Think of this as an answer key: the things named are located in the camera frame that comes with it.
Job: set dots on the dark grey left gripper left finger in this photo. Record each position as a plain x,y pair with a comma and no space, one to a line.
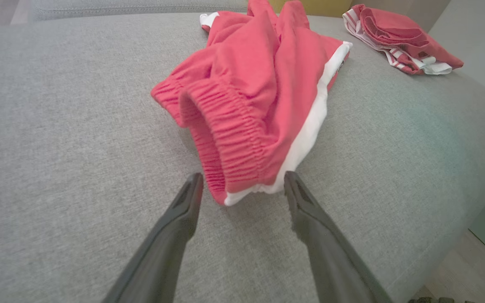
162,252

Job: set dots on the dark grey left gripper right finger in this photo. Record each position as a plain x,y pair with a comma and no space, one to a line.
331,256

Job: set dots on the red shorts with white stripe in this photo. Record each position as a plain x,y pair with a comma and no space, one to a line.
259,97

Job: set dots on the red jersey with lettering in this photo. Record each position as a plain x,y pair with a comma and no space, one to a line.
398,33

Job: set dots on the large grey sofa seat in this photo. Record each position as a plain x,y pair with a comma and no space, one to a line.
78,147

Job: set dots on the small grey sofa seat cushion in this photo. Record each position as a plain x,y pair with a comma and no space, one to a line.
133,7

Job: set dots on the yellow sofa backrest cushion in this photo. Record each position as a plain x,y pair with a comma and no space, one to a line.
322,6

